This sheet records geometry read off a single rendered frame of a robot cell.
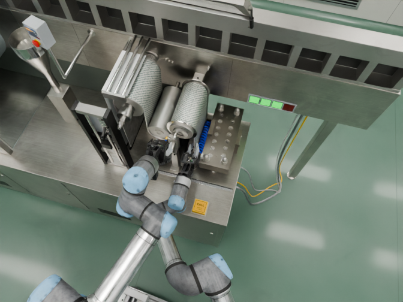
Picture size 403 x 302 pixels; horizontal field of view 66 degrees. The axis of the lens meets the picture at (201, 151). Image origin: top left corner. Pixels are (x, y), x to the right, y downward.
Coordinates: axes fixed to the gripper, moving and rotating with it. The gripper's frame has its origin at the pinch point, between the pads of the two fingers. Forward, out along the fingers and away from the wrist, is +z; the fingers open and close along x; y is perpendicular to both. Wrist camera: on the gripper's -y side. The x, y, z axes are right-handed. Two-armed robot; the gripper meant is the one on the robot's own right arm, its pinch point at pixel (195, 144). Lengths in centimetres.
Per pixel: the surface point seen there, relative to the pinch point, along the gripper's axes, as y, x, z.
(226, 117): -6.9, -11.3, 25.3
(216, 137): -6.0, -8.9, 10.6
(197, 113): 19.4, 0.7, 6.6
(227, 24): 52, -5, 30
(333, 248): -109, -115, -4
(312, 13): -107, -70, 261
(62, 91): 8, 75, 8
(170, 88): 14.4, 19.2, 20.5
